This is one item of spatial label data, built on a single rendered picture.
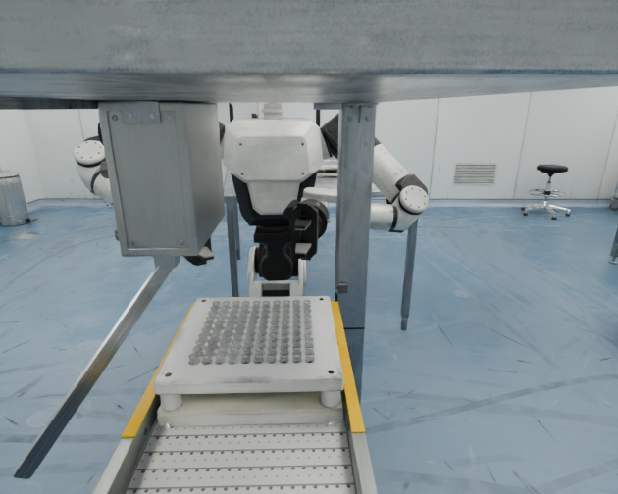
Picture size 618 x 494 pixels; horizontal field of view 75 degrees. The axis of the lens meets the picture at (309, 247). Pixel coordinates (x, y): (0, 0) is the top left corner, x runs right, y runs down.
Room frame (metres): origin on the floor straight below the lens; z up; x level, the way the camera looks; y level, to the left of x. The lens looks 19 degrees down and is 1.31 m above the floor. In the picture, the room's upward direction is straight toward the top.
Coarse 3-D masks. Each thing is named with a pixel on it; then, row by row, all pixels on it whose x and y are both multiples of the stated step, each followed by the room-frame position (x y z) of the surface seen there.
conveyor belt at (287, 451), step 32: (160, 448) 0.39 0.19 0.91; (192, 448) 0.39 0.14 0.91; (224, 448) 0.39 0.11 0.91; (256, 448) 0.39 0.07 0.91; (288, 448) 0.39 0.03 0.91; (320, 448) 0.39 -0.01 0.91; (160, 480) 0.34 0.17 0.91; (192, 480) 0.34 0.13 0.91; (224, 480) 0.34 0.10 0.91; (256, 480) 0.34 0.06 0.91; (288, 480) 0.34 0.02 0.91; (320, 480) 0.34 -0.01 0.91; (352, 480) 0.34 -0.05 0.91
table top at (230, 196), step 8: (224, 184) 2.32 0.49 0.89; (232, 184) 2.32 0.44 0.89; (320, 184) 2.32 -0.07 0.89; (328, 184) 2.32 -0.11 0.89; (336, 184) 2.32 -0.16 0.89; (224, 192) 2.10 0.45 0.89; (232, 192) 2.10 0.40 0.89; (376, 192) 2.13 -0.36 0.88; (224, 200) 2.00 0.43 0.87; (232, 200) 2.01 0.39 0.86
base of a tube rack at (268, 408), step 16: (192, 400) 0.45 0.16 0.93; (208, 400) 0.45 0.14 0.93; (224, 400) 0.45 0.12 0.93; (240, 400) 0.45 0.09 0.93; (256, 400) 0.45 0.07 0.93; (272, 400) 0.45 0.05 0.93; (288, 400) 0.45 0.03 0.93; (304, 400) 0.45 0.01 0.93; (320, 400) 0.45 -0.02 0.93; (160, 416) 0.42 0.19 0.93; (176, 416) 0.43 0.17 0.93; (192, 416) 0.43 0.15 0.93; (208, 416) 0.43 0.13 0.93; (224, 416) 0.43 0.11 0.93; (240, 416) 0.43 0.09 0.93; (256, 416) 0.43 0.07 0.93; (272, 416) 0.43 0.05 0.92; (288, 416) 0.43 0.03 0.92; (304, 416) 0.43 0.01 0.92; (320, 416) 0.43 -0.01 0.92; (336, 416) 0.43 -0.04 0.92
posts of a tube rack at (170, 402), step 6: (162, 396) 0.43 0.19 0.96; (168, 396) 0.43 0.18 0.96; (174, 396) 0.43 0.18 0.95; (180, 396) 0.44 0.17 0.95; (324, 396) 0.44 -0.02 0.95; (330, 396) 0.43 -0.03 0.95; (336, 396) 0.44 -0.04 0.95; (162, 402) 0.43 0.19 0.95; (168, 402) 0.43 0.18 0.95; (174, 402) 0.43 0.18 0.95; (180, 402) 0.44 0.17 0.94; (324, 402) 0.44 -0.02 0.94; (330, 402) 0.43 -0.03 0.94; (336, 402) 0.44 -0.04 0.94; (162, 408) 0.43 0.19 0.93; (168, 408) 0.43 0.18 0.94; (174, 408) 0.43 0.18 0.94
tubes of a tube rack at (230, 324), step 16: (224, 320) 0.57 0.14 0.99; (240, 320) 0.57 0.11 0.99; (256, 320) 0.57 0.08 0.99; (272, 320) 0.57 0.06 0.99; (288, 320) 0.57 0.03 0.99; (224, 336) 0.52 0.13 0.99; (240, 336) 0.52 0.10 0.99; (272, 336) 0.52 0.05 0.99; (288, 336) 0.52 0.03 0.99; (208, 352) 0.48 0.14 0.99; (224, 352) 0.48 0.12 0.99; (256, 352) 0.48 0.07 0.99; (288, 352) 0.49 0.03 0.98
